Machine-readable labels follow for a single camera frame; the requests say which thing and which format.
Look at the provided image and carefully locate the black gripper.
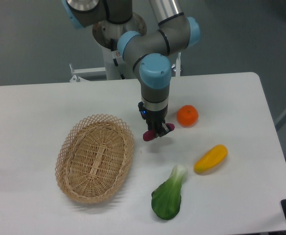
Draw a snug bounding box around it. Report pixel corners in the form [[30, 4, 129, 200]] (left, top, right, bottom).
[[138, 99, 171, 140]]

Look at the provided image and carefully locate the purple sweet potato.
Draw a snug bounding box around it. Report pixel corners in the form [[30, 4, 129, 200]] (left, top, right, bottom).
[[143, 123, 175, 141]]

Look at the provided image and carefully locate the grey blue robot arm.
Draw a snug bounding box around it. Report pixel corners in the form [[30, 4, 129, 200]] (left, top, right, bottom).
[[63, 0, 200, 141]]

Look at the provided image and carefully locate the orange tangerine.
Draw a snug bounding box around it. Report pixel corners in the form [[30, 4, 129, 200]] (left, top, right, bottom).
[[176, 105, 199, 127]]

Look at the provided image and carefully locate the yellow mango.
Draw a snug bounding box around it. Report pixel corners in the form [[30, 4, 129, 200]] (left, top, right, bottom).
[[193, 144, 228, 174]]

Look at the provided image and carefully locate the woven wicker basket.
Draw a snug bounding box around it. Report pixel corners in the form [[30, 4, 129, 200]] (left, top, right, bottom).
[[55, 114, 134, 204]]

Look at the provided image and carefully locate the green bok choy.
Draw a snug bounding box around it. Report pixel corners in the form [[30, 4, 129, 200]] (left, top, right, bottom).
[[151, 164, 188, 220]]

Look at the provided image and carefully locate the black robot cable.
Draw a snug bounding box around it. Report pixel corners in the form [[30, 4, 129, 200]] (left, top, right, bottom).
[[109, 38, 126, 80]]

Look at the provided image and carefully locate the white metal base frame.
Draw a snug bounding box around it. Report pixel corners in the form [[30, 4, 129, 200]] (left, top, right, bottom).
[[69, 52, 183, 82]]

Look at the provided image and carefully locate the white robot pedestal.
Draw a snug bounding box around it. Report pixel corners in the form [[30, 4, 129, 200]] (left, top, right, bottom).
[[93, 13, 147, 80]]

